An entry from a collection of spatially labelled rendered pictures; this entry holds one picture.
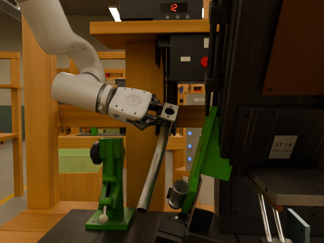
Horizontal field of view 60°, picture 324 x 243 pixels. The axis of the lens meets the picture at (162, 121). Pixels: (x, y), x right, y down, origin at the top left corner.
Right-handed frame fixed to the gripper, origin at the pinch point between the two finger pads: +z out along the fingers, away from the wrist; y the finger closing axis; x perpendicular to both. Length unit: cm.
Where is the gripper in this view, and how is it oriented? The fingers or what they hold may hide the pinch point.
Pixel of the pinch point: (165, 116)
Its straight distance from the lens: 77.0
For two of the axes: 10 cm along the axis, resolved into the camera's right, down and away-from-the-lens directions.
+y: 2.4, -7.3, 6.3
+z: 9.6, 2.7, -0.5
